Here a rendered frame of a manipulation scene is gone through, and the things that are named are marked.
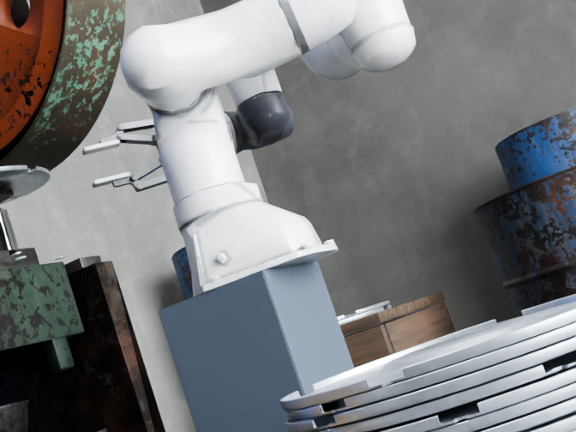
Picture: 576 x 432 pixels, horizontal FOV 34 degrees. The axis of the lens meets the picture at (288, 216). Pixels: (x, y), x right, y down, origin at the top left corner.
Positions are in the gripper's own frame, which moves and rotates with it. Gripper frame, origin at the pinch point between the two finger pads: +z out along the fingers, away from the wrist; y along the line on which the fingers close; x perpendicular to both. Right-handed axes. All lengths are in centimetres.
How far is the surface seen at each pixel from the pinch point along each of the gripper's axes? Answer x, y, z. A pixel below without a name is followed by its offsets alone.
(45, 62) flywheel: -23.0, 31.0, 1.0
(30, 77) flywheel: -27.2, 29.7, 4.3
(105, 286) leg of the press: -10.6, -21.3, 4.7
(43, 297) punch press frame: -8.7, -20.1, 16.7
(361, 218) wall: -276, 9, -178
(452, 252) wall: -243, -25, -204
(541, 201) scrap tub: 32, -34, -67
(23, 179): 4.2, -0.4, 15.5
